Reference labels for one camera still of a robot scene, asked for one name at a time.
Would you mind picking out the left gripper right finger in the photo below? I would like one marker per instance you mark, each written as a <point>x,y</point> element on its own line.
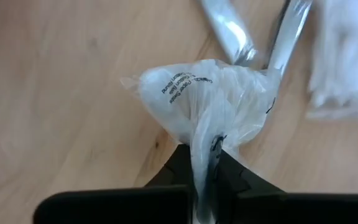
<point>235,180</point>

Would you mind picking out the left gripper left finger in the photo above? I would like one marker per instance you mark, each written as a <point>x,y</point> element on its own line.
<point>179,168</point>

